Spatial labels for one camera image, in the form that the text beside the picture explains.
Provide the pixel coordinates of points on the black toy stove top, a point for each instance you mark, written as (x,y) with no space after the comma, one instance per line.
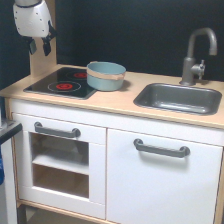
(65,82)

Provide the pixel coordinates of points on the white oven door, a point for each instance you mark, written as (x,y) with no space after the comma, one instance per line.
(63,173)

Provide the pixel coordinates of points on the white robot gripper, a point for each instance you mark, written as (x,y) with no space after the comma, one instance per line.
(33,19)

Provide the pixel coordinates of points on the grey oven door handle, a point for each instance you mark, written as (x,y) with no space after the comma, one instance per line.
(74,133)

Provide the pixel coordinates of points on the grey object at left edge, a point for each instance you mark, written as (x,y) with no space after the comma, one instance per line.
(8,130)

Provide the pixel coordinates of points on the grey metal sink basin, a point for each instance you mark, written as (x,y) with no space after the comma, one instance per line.
(183,99)

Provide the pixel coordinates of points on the grey cabinet door handle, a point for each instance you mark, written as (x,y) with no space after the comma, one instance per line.
(180,153)

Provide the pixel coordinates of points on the white cabinet door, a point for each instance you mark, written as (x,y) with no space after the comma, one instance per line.
(145,188)

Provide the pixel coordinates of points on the wooden side post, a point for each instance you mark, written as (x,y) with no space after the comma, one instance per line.
(39,62)

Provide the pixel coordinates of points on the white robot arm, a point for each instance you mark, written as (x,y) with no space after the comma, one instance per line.
(33,20)

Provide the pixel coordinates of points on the light blue pot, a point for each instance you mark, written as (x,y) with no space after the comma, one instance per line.
(105,76)

